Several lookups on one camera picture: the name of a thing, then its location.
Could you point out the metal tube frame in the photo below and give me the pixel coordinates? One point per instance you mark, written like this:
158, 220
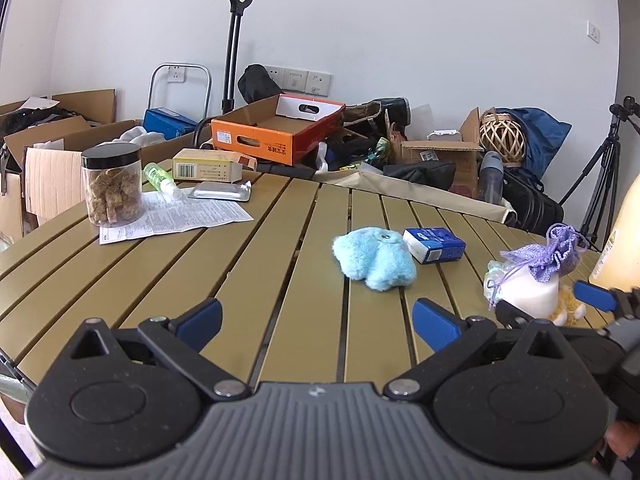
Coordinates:
156, 77

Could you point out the flat open cardboard box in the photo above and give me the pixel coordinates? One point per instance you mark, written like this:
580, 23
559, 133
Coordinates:
85, 105

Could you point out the white cloth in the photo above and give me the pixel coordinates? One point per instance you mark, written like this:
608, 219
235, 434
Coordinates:
140, 136

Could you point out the blue plush monster toy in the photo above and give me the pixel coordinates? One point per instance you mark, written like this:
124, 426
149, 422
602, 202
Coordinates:
375, 260

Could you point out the printed paper leaflet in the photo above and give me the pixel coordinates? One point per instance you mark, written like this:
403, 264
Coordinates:
190, 217

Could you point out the cream thermos jug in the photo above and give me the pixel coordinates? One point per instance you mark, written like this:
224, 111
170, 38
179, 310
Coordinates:
620, 240

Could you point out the person's right hand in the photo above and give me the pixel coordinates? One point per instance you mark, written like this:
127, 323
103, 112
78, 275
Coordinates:
622, 440

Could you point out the wicker ball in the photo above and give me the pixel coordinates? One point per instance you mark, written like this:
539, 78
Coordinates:
502, 139

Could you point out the large open cardboard box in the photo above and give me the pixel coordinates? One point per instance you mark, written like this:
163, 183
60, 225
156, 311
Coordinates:
50, 180

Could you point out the black duffel bag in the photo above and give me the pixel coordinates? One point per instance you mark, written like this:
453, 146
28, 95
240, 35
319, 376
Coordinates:
535, 202

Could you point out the white wall outlet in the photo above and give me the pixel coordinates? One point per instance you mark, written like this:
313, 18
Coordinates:
295, 80
276, 76
175, 74
318, 83

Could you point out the black camera tripod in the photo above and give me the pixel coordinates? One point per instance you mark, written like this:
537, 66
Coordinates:
607, 160

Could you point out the silver foil pack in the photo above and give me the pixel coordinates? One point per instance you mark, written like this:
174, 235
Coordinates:
220, 192

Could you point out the grey water bottle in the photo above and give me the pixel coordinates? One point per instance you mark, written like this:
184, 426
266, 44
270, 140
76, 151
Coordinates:
490, 177

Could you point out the blue box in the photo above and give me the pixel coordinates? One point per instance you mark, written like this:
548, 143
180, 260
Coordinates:
167, 122

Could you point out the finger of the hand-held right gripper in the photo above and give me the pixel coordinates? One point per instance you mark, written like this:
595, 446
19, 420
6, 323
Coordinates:
595, 296
512, 314

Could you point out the clear snack jar black lid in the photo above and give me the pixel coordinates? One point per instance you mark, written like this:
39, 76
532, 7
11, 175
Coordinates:
112, 190

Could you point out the dark rubber boot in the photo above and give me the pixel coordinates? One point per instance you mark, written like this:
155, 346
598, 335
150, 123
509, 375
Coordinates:
395, 109

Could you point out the black zip pouch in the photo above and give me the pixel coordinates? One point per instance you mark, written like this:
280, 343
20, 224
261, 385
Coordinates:
420, 176

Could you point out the small brown cardboard box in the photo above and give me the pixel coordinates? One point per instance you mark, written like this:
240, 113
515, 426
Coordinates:
450, 157

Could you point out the white and yellow plush toy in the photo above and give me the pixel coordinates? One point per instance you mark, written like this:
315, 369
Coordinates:
530, 296

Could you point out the blue fabric bag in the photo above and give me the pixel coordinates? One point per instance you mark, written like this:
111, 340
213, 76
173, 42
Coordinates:
545, 135

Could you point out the yellow-green carton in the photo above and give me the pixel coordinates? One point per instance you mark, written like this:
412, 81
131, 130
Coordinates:
210, 167

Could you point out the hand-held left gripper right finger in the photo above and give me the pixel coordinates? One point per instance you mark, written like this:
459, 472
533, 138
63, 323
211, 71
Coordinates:
435, 327

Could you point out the olive folding slat table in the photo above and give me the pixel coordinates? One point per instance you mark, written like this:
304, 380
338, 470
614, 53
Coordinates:
300, 260

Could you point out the orange cardboard tray box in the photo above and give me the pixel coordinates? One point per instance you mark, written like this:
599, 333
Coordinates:
260, 140

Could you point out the green spray bottle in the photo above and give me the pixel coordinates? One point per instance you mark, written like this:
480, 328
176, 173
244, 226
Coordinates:
160, 177

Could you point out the beige folding wagon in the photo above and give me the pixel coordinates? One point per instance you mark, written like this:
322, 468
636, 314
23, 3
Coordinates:
232, 35

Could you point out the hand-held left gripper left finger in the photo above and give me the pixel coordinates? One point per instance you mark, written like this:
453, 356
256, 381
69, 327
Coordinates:
200, 318

